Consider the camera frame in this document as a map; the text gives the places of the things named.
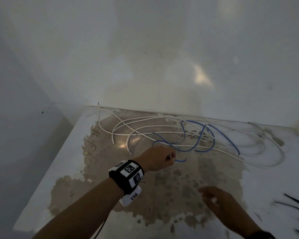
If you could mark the person's right hand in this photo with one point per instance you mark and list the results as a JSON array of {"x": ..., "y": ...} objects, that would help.
[{"x": 226, "y": 209}]

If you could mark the person's left hand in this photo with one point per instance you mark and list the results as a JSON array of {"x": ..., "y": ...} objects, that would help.
[{"x": 157, "y": 159}]

